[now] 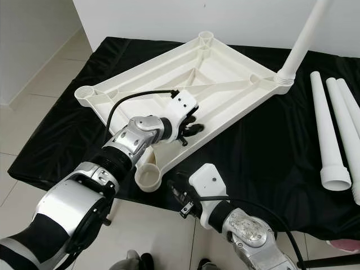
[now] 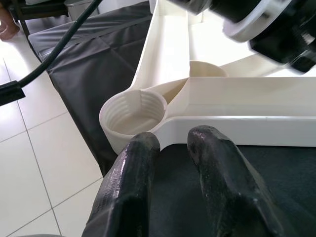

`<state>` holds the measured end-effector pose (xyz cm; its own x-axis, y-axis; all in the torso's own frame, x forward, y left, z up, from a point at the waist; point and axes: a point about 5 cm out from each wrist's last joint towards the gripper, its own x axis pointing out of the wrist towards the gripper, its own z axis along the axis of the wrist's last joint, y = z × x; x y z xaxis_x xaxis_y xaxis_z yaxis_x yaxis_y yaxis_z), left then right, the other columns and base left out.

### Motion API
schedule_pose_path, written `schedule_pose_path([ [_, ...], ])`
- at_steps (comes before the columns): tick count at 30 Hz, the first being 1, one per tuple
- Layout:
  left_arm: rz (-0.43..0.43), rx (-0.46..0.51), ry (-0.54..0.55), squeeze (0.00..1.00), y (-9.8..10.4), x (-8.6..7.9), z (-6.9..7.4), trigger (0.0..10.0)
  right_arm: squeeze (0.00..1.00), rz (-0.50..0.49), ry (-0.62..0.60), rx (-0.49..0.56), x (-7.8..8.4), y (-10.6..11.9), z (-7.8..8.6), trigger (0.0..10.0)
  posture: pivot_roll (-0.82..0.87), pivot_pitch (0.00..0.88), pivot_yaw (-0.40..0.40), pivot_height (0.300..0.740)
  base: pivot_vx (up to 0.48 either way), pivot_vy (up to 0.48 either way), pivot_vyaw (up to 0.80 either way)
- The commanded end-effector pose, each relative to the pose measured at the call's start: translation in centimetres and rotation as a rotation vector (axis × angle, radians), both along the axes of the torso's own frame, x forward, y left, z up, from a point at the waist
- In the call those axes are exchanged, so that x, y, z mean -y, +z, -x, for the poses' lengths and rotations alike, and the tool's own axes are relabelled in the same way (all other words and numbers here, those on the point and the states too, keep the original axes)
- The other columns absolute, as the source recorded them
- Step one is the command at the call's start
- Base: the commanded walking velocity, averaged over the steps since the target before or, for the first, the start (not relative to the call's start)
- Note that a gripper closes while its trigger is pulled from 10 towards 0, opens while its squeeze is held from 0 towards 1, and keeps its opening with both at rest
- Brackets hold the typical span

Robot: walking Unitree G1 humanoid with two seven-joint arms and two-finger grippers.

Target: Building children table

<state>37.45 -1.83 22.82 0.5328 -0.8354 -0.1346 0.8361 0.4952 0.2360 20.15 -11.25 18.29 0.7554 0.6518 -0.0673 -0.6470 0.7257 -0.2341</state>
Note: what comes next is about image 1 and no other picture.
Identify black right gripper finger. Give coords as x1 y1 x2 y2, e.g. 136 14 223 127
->
170 180 189 206
175 170 199 189

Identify white plastic table top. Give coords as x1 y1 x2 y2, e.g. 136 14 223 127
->
74 31 296 194

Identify white plastic table leg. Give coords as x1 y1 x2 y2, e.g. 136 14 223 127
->
325 77 360 205
336 78 360 142
309 71 353 192
277 0 334 85

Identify grey right robot foot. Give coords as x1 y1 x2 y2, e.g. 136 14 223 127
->
194 259 212 270

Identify grey robot foot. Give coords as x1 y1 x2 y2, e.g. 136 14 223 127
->
194 259 212 270
123 250 153 270

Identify black table cloth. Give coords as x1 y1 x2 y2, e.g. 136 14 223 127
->
8 37 360 241

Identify grey left robot foot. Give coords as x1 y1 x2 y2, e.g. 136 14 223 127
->
123 250 153 270

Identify pink slipper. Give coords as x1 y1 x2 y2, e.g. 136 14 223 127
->
329 239 360 251

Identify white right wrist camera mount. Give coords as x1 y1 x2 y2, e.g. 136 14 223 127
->
188 163 226 231

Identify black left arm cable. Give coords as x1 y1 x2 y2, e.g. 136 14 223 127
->
105 89 178 141

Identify black metal table frame bar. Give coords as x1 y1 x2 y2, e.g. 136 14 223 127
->
298 254 360 269

